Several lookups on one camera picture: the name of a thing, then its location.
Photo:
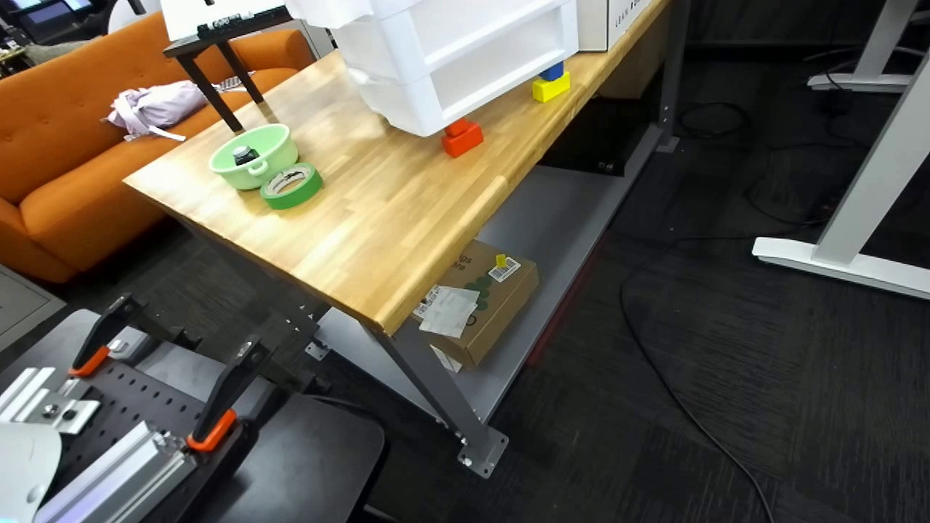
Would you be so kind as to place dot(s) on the light green plastic bowl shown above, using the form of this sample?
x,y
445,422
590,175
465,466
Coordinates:
x,y
272,151

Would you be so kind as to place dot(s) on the small black object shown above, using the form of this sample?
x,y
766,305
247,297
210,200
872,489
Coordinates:
x,y
246,155

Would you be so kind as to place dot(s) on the yellow white label sticker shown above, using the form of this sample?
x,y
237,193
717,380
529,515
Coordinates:
x,y
503,270

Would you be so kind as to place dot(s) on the white paper sheet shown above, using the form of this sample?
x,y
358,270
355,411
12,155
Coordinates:
x,y
449,312

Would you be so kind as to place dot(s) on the brown cardboard box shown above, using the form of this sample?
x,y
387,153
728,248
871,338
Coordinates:
x,y
494,316

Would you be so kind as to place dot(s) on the red toy block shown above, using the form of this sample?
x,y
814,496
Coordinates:
x,y
462,139

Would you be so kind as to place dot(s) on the wooden workbench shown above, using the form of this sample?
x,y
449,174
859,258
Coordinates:
x,y
431,389

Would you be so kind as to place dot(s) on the green tape roll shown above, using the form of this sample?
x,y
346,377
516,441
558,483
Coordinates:
x,y
291,200

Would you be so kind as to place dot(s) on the black computer case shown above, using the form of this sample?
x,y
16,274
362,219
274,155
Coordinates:
x,y
601,136

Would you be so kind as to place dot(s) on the yellow toy block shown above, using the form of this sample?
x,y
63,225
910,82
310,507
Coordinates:
x,y
550,91

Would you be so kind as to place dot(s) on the white plastic drawer unit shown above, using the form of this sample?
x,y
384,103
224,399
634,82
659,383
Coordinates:
x,y
465,53

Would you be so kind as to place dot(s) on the blue toy block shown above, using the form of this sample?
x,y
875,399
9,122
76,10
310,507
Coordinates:
x,y
553,72

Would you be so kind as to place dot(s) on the white box black print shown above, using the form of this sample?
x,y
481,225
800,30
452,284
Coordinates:
x,y
612,18

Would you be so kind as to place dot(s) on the small dark wooden table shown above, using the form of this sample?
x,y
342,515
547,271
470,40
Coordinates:
x,y
215,98

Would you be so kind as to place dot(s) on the pale pink cloth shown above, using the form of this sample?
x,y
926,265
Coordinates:
x,y
156,107

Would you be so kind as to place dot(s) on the black perforated breadboard plate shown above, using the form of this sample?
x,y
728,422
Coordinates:
x,y
136,403

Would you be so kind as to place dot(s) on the long aluminium extrusion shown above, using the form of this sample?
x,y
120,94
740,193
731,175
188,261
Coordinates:
x,y
117,482

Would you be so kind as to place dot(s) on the white chair back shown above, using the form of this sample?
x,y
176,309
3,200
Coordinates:
x,y
133,14

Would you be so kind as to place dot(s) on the orange sofa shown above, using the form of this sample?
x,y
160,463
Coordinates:
x,y
69,127

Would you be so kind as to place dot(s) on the small silver metal brackets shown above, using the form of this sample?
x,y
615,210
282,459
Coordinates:
x,y
47,403

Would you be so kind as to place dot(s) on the dark computer monitor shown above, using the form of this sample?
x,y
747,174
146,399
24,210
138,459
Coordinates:
x,y
53,15

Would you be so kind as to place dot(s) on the white rounded cover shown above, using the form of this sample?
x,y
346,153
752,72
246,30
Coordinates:
x,y
24,469

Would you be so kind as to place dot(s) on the black perforated mounting bracket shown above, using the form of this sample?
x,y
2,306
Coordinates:
x,y
291,335

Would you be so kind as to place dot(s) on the white desk leg frame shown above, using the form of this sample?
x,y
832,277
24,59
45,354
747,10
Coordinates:
x,y
887,45
872,193

